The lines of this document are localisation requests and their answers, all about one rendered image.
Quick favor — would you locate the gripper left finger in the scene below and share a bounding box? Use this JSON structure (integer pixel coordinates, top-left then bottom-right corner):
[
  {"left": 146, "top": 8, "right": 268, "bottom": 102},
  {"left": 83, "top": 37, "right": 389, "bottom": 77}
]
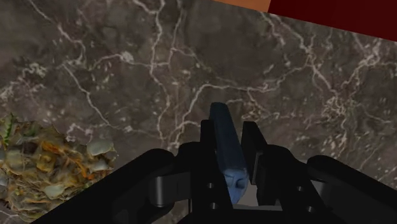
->
[{"left": 31, "top": 118, "right": 234, "bottom": 224}]

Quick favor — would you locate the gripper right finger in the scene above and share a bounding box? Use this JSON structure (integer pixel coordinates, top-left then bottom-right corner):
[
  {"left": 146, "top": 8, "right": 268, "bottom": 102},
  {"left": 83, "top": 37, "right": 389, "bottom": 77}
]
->
[{"left": 241, "top": 120, "right": 397, "bottom": 224}]

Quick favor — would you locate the blue bar-shaped object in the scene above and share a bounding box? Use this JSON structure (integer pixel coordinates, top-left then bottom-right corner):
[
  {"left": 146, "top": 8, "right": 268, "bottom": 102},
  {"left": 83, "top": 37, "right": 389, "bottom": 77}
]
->
[{"left": 209, "top": 102, "right": 251, "bottom": 206}]

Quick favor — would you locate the yellow-brown shaggy lump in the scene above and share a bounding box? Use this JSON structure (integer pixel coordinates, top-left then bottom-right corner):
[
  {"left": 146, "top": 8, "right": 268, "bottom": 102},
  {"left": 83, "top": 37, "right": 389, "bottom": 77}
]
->
[{"left": 0, "top": 113, "right": 118, "bottom": 223}]

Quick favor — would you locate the dark red robot stand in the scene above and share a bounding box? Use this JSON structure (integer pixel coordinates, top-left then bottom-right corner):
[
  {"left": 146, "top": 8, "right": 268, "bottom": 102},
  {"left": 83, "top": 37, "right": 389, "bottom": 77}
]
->
[{"left": 267, "top": 0, "right": 397, "bottom": 43}]

